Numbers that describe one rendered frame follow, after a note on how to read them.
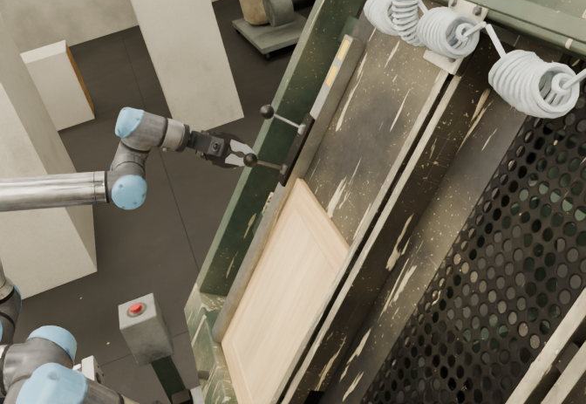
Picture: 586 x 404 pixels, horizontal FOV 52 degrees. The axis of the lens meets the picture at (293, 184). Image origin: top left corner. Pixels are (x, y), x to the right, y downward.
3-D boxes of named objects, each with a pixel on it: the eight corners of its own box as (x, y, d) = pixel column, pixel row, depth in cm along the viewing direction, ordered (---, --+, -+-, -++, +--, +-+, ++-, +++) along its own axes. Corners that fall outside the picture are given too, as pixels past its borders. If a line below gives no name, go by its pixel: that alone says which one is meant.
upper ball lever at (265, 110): (304, 135, 158) (259, 113, 158) (310, 123, 157) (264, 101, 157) (303, 139, 154) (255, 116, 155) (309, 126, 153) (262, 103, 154)
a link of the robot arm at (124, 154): (105, 190, 144) (119, 151, 140) (107, 169, 153) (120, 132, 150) (138, 198, 147) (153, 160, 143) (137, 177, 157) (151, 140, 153)
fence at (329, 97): (223, 332, 182) (211, 330, 180) (358, 39, 151) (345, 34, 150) (227, 343, 178) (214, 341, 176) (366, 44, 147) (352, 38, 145)
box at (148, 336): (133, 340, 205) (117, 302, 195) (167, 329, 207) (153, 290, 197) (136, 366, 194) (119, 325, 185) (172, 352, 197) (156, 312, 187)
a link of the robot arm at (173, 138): (171, 118, 145) (161, 150, 145) (188, 123, 147) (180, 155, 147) (164, 117, 152) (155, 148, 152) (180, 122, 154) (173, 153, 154)
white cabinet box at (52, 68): (39, 121, 632) (8, 57, 595) (92, 103, 642) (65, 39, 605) (37, 137, 595) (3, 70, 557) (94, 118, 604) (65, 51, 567)
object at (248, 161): (282, 173, 162) (239, 161, 156) (289, 160, 161) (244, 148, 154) (288, 179, 159) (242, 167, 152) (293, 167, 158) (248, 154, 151)
